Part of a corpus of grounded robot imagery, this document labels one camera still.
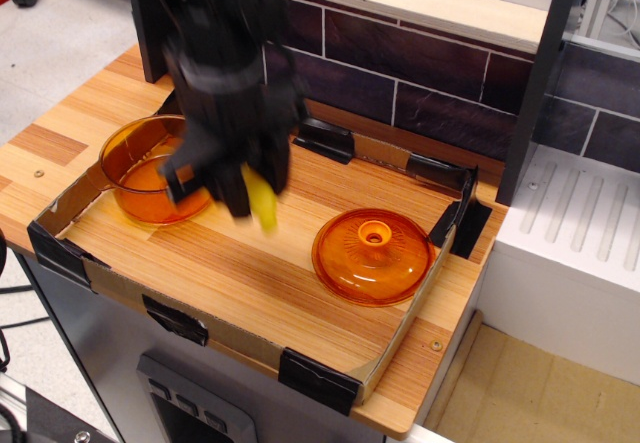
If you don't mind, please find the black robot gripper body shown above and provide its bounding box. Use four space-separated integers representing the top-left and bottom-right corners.
160 65 308 203

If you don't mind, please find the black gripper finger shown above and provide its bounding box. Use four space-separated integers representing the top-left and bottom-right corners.
207 162 251 218
256 133 290 194

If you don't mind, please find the yellow plastic banana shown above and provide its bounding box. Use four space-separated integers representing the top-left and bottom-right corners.
241 165 277 233

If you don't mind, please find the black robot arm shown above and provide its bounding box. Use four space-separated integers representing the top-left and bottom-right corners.
159 0 309 218

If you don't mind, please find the orange transparent pot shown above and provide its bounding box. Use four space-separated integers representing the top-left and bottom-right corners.
88 115 212 225

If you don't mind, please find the orange transparent pot lid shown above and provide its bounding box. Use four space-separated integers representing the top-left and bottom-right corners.
311 208 435 307

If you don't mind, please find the cardboard fence with black tape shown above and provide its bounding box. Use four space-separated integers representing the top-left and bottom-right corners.
26 71 494 418

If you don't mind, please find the grey toy oven panel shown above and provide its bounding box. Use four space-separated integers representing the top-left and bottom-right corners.
137 355 258 442

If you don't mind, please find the white toy sink drainboard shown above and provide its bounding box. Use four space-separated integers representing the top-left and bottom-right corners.
478 146 639 384

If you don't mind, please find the dark grey cabinet post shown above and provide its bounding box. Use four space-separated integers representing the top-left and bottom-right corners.
496 0 574 206

